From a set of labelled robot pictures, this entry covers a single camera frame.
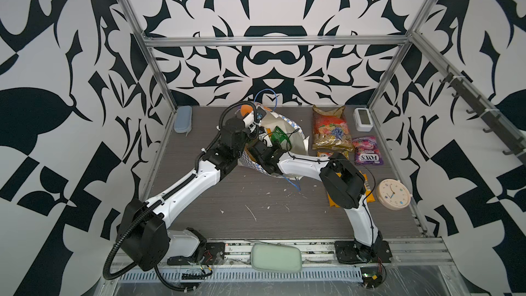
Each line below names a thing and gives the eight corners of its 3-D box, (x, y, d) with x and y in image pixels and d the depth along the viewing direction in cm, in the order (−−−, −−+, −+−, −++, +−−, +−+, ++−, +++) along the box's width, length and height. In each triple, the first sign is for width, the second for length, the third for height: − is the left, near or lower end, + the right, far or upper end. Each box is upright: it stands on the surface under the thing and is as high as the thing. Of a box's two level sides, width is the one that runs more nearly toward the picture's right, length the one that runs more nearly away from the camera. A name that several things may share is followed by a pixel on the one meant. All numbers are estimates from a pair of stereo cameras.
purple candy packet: (356, 164, 99) (359, 161, 97) (348, 139, 108) (350, 135, 106) (382, 164, 99) (385, 161, 97) (371, 139, 108) (374, 136, 106)
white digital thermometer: (357, 131, 111) (360, 126, 108) (351, 113, 120) (353, 107, 117) (372, 131, 111) (375, 126, 108) (364, 113, 120) (367, 107, 117)
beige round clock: (379, 210, 87) (384, 206, 84) (370, 182, 95) (374, 178, 92) (410, 210, 87) (416, 206, 84) (398, 182, 95) (403, 178, 92)
